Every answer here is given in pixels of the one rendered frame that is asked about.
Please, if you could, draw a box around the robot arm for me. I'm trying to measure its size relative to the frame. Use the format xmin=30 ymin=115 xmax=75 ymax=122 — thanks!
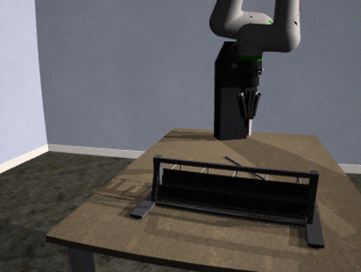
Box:
xmin=209 ymin=0 xmax=301 ymax=76

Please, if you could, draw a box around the black metal rack frame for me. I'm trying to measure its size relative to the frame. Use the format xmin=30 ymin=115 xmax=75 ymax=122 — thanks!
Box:
xmin=130 ymin=154 xmax=324 ymax=249

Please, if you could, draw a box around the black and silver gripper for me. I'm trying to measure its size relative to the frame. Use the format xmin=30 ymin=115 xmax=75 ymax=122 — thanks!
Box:
xmin=237 ymin=76 xmax=261 ymax=135

